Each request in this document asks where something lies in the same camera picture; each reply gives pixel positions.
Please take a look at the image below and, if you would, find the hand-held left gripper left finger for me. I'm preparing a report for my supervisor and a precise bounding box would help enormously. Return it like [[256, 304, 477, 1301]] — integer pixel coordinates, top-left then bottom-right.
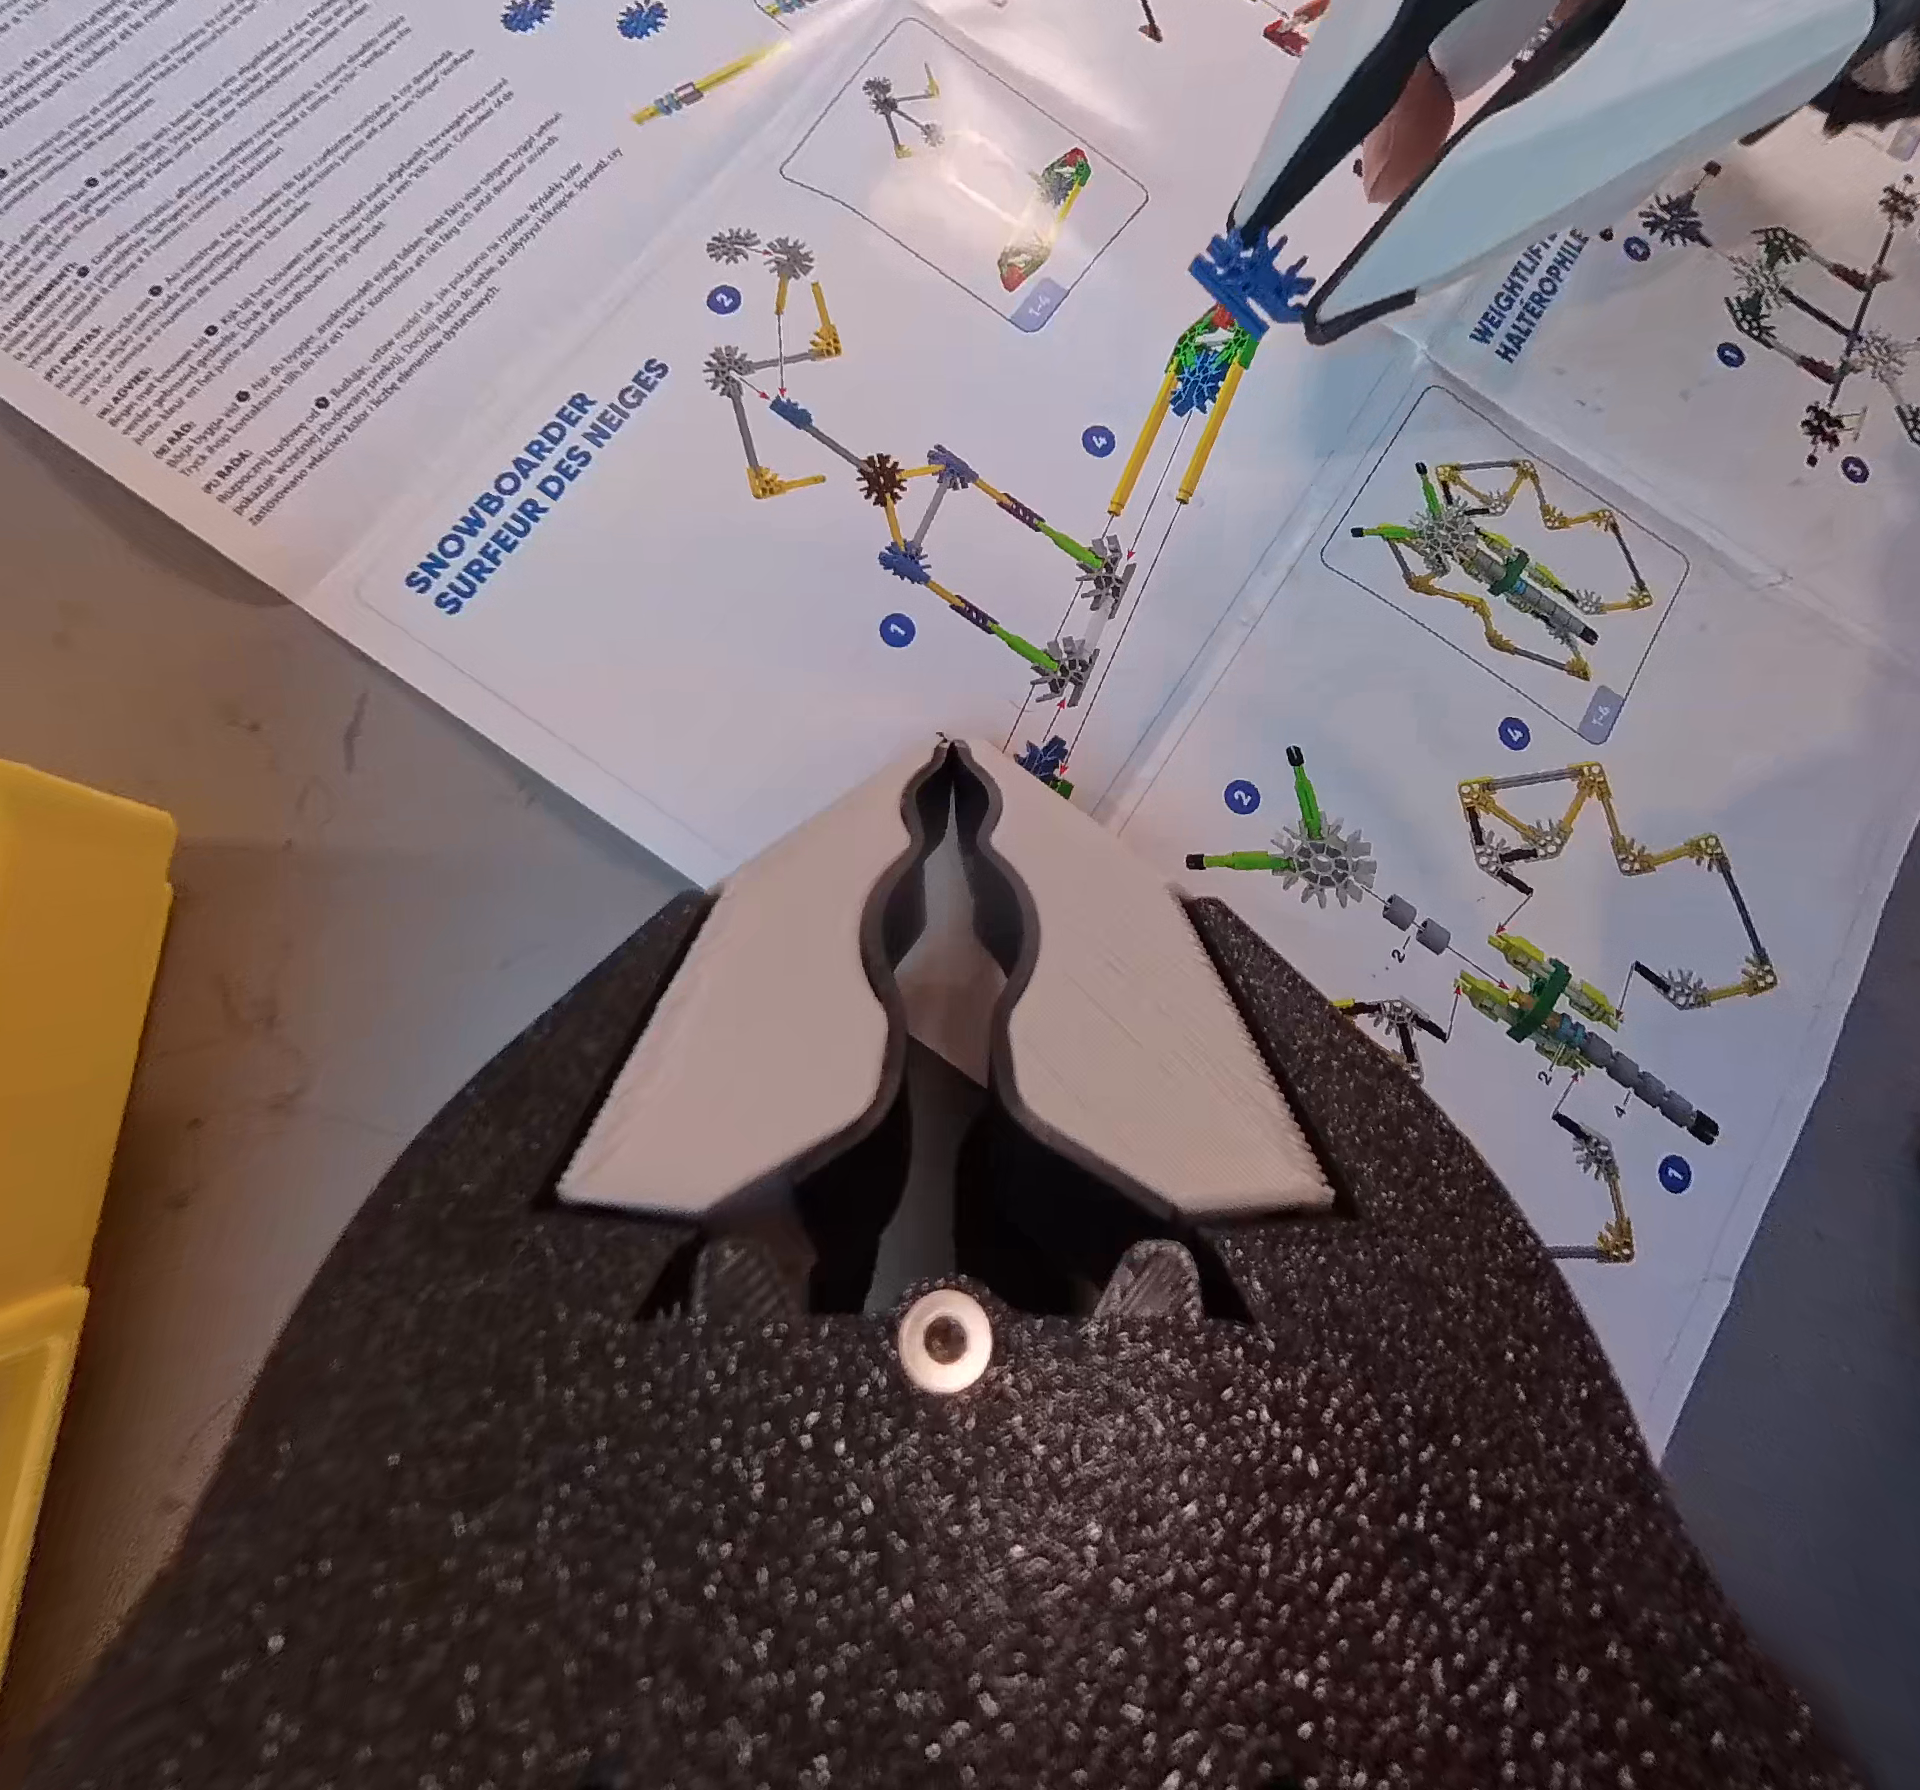
[[554, 742, 962, 1304]]

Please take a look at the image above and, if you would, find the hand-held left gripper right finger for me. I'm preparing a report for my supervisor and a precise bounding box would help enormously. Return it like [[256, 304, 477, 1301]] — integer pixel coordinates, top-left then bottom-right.
[[950, 742, 1338, 1304]]

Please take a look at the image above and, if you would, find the blue plastic connector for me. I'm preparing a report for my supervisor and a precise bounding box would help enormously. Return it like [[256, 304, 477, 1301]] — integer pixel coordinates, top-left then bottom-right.
[[1192, 223, 1321, 336]]

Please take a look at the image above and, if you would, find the yellow plastic bin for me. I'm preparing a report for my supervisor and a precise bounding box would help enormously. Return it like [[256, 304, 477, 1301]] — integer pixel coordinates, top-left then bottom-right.
[[0, 762, 178, 1670]]

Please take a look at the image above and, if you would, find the white instruction sheet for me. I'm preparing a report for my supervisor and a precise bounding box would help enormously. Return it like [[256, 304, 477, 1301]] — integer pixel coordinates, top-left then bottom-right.
[[0, 0, 1920, 1462]]

